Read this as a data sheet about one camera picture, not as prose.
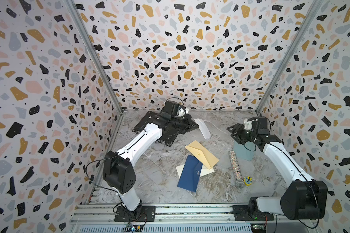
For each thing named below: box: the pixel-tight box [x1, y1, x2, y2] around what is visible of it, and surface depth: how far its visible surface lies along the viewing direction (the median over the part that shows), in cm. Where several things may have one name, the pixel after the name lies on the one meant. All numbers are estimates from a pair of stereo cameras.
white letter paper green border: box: [194, 118, 211, 140], surface depth 83 cm
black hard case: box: [134, 110, 182, 147], surface depth 64 cm
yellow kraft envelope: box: [184, 139, 220, 170], surface depth 95 cm
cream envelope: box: [175, 164, 215, 179], surface depth 91 cm
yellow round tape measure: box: [243, 175, 253, 186], surface depth 86 cm
